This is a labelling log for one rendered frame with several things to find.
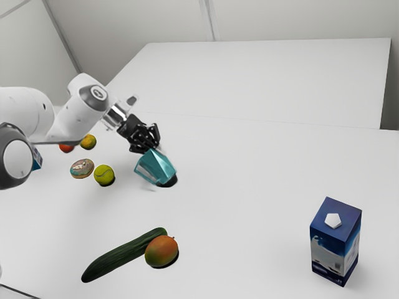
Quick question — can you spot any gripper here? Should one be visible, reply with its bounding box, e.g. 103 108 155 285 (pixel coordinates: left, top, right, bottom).
116 113 161 154

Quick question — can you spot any teal faceted mug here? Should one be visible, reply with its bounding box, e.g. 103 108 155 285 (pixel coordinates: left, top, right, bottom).
133 148 178 187

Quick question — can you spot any yellow-green tennis ball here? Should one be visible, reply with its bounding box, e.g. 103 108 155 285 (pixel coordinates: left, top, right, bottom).
94 164 115 186

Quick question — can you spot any yellow-orange round fruit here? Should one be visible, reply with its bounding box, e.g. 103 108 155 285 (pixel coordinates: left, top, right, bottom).
80 133 97 151

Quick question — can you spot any frosted donut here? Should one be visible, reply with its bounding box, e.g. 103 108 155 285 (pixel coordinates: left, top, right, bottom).
70 158 95 179

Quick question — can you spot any small blue carton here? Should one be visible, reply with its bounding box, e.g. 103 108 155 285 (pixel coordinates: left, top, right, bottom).
31 146 44 171

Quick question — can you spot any orange-green mango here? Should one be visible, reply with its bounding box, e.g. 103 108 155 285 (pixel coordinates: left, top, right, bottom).
144 235 180 268

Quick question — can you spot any dark green cucumber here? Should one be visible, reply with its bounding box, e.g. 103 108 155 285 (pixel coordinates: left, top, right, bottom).
80 227 168 283

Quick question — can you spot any blue white milk carton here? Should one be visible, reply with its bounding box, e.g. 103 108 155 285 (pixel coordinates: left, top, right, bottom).
309 196 363 288

